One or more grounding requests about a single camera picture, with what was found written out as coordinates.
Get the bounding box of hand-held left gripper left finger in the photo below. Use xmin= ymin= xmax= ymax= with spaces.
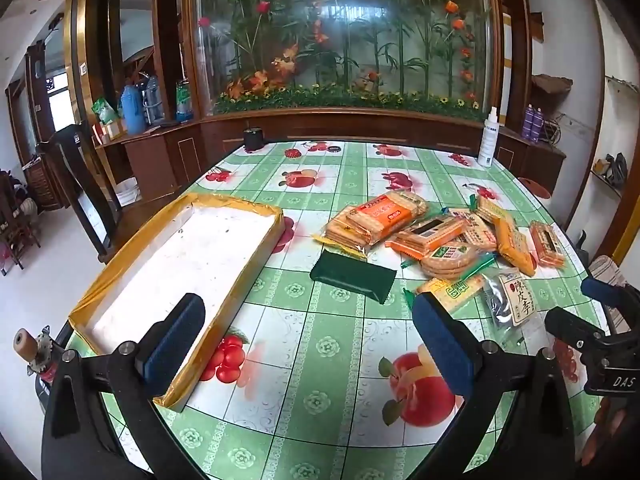
xmin=42 ymin=292 xmax=207 ymax=480

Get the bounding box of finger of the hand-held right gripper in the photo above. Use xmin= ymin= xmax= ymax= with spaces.
xmin=544 ymin=308 xmax=610 ymax=357
xmin=581 ymin=277 xmax=640 ymax=333

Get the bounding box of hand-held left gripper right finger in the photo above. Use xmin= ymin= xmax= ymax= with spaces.
xmin=411 ymin=291 xmax=577 ymax=480

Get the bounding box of white tray with yellow rim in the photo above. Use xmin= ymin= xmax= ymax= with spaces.
xmin=68 ymin=192 xmax=285 ymax=413

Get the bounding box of pile of cracker packets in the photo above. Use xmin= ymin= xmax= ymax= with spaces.
xmin=312 ymin=190 xmax=568 ymax=313

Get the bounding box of person's right hand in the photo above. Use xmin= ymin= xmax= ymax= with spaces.
xmin=592 ymin=400 xmax=640 ymax=480

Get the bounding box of patterned cloth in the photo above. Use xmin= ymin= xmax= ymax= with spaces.
xmin=589 ymin=255 xmax=627 ymax=301

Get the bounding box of clear dried plum packet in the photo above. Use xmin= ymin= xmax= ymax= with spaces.
xmin=482 ymin=267 xmax=542 ymax=331

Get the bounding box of dark green snack packet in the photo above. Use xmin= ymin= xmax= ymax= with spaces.
xmin=310 ymin=249 xmax=397 ymax=306

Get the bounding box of black bag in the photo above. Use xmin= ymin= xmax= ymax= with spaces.
xmin=592 ymin=152 xmax=630 ymax=192

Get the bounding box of red stool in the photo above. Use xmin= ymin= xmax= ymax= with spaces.
xmin=517 ymin=176 xmax=551 ymax=199

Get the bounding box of fruit print green tablecloth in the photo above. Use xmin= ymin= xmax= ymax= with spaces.
xmin=65 ymin=140 xmax=626 ymax=480

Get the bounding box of white bucket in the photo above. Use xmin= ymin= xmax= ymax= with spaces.
xmin=116 ymin=177 xmax=139 ymax=206

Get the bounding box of dark wooden chair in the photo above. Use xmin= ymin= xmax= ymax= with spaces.
xmin=37 ymin=122 xmax=123 ymax=263

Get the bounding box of white spray bottle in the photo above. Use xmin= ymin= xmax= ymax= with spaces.
xmin=477 ymin=106 xmax=501 ymax=168

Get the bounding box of wooden root ornament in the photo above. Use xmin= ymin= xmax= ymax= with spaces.
xmin=531 ymin=74 xmax=572 ymax=108

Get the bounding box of brown wooden cabinet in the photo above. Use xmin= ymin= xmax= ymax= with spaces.
xmin=95 ymin=107 xmax=566 ymax=196

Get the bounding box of blue thermos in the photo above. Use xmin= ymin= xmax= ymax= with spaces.
xmin=121 ymin=84 xmax=144 ymax=135

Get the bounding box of green label plastic bottle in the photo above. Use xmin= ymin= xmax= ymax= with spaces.
xmin=175 ymin=80 xmax=195 ymax=123

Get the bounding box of green bag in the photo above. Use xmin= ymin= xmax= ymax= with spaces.
xmin=92 ymin=98 xmax=121 ymax=126

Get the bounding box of wooden pillar with gold trim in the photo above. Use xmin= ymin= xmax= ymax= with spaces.
xmin=65 ymin=0 xmax=126 ymax=136

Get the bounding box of flower and bamboo glass panel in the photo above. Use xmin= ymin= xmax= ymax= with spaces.
xmin=182 ymin=0 xmax=501 ymax=121

